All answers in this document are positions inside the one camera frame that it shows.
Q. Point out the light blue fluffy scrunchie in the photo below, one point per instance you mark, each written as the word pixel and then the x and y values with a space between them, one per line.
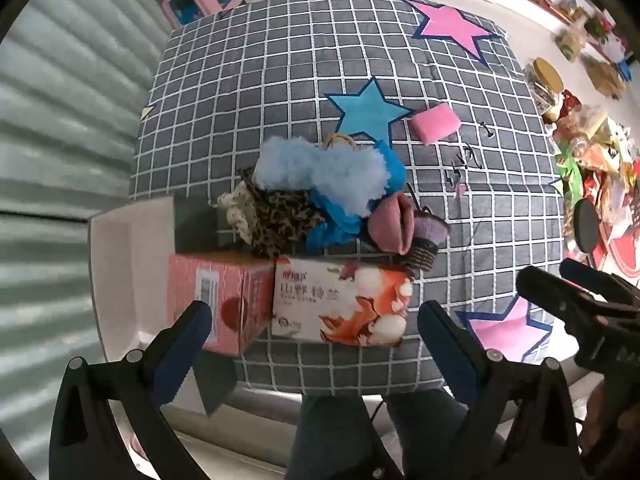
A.
pixel 320 170

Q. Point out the jar with gold lid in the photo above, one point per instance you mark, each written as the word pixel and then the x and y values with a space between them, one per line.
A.
pixel 547 75

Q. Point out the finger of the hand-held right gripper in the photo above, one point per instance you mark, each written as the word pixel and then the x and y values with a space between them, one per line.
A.
pixel 600 280
pixel 555 292

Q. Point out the white storage bin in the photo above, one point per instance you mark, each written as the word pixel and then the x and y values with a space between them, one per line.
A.
pixel 120 270

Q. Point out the person's left leg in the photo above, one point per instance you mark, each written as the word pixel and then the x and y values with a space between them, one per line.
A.
pixel 340 440

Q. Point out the red cardboard box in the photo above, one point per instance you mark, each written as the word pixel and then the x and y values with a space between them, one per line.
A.
pixel 220 300

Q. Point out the leopard print scrunchie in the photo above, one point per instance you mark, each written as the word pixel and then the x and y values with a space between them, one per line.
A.
pixel 280 215

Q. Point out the person's leg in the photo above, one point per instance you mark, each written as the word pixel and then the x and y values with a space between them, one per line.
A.
pixel 340 440
pixel 425 435

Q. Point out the pile of colourful decorations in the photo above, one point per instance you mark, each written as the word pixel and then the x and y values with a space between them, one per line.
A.
pixel 600 160

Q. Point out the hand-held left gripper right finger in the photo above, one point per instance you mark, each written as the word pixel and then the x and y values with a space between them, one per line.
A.
pixel 446 351

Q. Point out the pink sponge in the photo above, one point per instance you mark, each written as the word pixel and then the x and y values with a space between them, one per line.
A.
pixel 435 122

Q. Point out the white dotted scrunchie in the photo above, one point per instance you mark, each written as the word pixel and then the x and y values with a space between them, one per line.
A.
pixel 235 210

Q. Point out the grey checked star blanket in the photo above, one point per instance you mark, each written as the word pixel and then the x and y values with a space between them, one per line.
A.
pixel 300 85

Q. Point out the floral tissue pack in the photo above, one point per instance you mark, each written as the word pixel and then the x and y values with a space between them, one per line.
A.
pixel 340 305

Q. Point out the person's right leg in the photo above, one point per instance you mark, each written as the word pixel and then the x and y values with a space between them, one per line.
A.
pixel 425 435

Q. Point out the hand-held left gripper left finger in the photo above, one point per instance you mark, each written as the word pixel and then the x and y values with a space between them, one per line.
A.
pixel 184 345

